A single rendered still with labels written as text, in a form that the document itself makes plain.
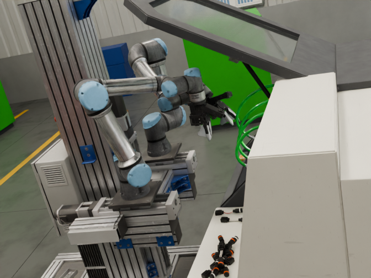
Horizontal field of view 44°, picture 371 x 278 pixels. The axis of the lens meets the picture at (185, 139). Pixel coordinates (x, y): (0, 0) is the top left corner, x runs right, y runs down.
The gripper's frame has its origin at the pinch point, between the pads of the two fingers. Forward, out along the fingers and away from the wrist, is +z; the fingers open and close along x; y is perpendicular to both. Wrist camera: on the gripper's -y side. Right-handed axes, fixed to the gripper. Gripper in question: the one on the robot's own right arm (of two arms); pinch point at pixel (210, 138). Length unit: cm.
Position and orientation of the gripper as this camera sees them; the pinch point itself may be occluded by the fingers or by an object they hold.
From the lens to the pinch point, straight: 224.1
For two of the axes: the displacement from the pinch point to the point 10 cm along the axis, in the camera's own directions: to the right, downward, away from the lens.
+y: -9.4, 0.9, 3.4
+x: -2.8, 4.0, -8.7
